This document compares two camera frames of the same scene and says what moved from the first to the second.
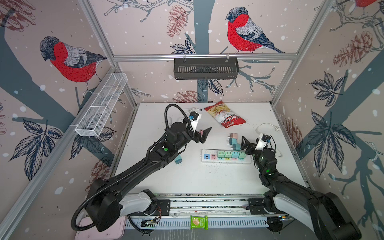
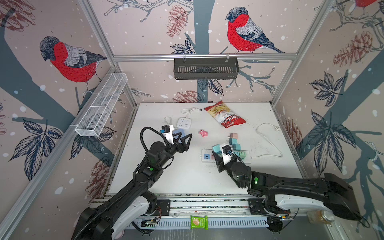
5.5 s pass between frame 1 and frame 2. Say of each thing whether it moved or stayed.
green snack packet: stayed
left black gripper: moved
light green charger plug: stayed
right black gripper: moved
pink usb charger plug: stayed
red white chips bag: stayed
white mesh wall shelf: stayed
